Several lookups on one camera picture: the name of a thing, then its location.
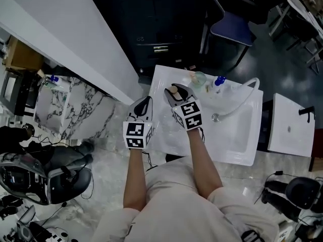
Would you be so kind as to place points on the marble pattern cabinet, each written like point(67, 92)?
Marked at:
point(75, 110)

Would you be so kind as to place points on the small yellow item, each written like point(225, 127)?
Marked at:
point(208, 88)

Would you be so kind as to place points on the black faucet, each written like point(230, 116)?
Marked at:
point(306, 111)

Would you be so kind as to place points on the small beige round object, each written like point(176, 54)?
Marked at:
point(173, 89)

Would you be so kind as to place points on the wooden comb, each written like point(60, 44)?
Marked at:
point(194, 78)

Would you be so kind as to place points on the metal sink drain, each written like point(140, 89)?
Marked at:
point(215, 117)

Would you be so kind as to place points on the blue pump soap bottle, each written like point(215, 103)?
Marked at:
point(219, 83)
point(53, 79)

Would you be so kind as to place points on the dark cabinet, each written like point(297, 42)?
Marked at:
point(151, 21)

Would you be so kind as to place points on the person's right forearm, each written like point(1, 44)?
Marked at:
point(204, 165)

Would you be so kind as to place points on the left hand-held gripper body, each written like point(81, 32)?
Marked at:
point(136, 135)

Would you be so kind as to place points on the white washbasin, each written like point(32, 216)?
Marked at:
point(290, 115)

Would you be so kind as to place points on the blue upholstered chair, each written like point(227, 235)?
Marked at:
point(232, 29)

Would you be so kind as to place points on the washbasin drain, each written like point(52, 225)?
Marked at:
point(289, 128)

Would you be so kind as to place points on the clear glass cup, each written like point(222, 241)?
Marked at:
point(198, 81)

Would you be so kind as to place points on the person's beige shirt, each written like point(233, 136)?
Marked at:
point(181, 205)

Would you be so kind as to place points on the person's left forearm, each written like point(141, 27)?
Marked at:
point(135, 178)

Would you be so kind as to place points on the white ceramic sink basin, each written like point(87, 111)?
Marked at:
point(227, 140)

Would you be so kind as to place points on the large cardboard box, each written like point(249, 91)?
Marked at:
point(22, 55)

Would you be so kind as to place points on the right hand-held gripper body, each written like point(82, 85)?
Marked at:
point(190, 115)

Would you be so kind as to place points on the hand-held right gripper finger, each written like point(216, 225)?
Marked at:
point(186, 92)
point(170, 101)

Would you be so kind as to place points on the grey black office chair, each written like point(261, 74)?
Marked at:
point(58, 183)

